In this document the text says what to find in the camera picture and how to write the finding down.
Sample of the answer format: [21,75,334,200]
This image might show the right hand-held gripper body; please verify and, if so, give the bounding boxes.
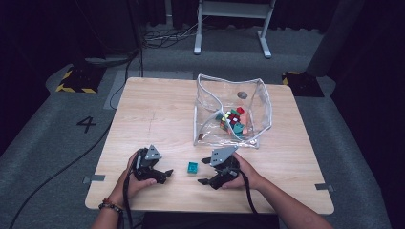
[209,145,241,191]

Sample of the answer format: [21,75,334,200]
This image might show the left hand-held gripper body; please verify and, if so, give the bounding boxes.
[133,145,162,182]

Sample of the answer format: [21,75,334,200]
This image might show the multicoloured puzzle cube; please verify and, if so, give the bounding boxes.
[220,111,240,132]

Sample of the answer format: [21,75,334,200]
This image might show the clear plastic bag white trim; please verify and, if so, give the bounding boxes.
[192,73,273,150]

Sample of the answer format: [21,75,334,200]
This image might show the person's left hand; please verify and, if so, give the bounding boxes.
[109,152,158,204]

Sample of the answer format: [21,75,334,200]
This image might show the person's right hand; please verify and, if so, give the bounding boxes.
[221,153,266,191]

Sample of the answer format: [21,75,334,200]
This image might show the person's dark clothing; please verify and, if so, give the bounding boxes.
[141,212,281,229]

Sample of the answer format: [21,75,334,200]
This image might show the grey tape strip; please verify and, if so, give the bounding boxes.
[314,183,335,193]
[83,174,106,185]

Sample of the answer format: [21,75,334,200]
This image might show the black yellow striped base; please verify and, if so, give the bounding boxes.
[281,71,325,98]
[55,65,106,94]

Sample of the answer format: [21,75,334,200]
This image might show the dark equipment stand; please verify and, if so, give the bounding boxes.
[73,0,142,70]

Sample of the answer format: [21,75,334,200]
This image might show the dark grey panel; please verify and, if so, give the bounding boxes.
[306,0,366,77]

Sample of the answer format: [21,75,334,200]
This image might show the dark curtain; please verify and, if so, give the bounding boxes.
[171,0,338,34]

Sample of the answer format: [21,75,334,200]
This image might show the right hand-held gripper cable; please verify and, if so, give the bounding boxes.
[238,170,260,216]

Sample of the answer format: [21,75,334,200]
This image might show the hand-held gripper cable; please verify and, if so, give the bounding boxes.
[238,170,260,216]
[121,171,135,229]

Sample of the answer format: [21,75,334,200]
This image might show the left hand-held gripper cable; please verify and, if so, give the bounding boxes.
[121,171,135,229]

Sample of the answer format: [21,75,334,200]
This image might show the beaded bracelet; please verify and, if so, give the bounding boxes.
[97,198,124,215]

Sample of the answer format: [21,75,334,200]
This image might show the long black floor cable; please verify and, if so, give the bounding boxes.
[8,122,113,229]

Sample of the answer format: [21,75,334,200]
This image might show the looped black floor cable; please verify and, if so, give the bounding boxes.
[109,47,142,111]

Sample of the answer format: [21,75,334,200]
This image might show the bundle of floor cables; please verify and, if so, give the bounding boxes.
[141,18,204,49]

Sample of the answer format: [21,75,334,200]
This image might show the white metal desk frame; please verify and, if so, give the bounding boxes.
[193,0,277,59]

